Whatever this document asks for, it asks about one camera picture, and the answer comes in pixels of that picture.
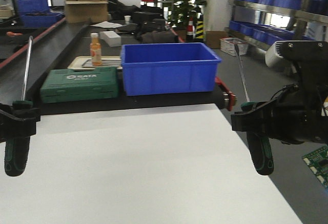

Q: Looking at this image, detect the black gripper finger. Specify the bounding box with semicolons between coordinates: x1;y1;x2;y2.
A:
1;104;40;142

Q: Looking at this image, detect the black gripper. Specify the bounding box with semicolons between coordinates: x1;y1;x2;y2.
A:
231;40;327;144

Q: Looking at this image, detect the green-black screwdriver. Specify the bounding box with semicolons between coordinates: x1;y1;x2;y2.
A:
4;36;33;177
235;47;274;175

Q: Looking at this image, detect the beige plastic tray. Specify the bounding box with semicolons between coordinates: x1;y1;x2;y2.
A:
67;56;122;71

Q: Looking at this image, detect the green SATA tool case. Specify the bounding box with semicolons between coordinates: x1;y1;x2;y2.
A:
40;67;118;103

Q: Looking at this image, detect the green circuit board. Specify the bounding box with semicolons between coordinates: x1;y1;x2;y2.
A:
302;146;327;190

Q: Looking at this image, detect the white printed basket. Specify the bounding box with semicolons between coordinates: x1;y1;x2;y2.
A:
220;37;249;56

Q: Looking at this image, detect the brown cardboard box floor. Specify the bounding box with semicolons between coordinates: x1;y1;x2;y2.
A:
205;31;229;49

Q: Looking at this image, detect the black yellow traffic cone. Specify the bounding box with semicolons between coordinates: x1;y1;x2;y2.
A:
195;14;204;42

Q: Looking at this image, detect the metal shelf rack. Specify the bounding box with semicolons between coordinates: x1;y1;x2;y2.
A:
225;0;328;50

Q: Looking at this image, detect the orange juice bottle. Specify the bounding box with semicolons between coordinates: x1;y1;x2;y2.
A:
90;33;102;66

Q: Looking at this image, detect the blue crate on left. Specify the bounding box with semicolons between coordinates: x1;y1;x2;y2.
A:
16;0;64;28

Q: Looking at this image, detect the red white traffic cone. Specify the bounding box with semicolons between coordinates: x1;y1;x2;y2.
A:
186;16;194;43

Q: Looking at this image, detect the large cardboard box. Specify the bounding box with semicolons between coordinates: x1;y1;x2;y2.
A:
65;1;108;24

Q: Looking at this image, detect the large blue plastic bin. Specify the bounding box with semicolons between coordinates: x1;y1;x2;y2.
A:
120;43;221;96

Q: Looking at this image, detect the white foam block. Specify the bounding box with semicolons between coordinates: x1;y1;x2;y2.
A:
100;31;121;47

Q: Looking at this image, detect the dark grey cloth bag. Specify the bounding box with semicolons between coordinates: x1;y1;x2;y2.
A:
141;31;179;44

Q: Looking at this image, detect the potted green plant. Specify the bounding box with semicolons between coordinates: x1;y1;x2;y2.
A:
164;0;207;30

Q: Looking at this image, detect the white paper cup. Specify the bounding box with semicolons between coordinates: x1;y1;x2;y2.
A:
124;15;131;24

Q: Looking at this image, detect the red conveyor end bracket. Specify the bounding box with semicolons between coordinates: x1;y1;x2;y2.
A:
215;76;237;111

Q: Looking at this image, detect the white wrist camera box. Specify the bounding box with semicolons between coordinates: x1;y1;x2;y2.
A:
265;40;294;68

